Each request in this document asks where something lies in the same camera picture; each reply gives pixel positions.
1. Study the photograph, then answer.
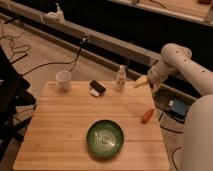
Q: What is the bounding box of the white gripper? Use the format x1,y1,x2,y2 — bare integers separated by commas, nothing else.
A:
134,64,171,92

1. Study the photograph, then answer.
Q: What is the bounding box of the black eraser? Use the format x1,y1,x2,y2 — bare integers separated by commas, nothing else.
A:
90,80,106,94

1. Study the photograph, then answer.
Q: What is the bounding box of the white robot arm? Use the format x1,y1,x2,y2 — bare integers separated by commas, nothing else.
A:
134,43,213,171

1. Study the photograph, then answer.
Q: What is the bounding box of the green ceramic bowl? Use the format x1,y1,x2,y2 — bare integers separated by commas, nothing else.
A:
86,120,124,159

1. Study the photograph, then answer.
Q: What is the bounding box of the white ceramic cup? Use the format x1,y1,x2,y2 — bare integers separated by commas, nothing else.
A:
55,71,71,92

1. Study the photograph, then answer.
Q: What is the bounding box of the clear plastic bottle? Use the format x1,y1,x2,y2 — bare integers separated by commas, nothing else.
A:
115,65,126,91

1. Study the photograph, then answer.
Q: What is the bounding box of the orange carrot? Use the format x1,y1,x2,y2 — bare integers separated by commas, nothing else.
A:
142,109,154,124

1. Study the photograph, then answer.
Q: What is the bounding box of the blue power box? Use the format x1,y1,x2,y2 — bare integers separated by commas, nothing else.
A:
169,99,189,118

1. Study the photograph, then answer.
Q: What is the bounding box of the black chair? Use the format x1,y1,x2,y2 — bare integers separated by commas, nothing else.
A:
0,46,36,162

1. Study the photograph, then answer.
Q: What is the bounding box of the long metal rail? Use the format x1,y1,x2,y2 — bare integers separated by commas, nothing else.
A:
0,0,213,101

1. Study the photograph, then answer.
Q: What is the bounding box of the black cable on floor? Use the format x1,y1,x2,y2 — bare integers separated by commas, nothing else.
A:
20,35,90,77

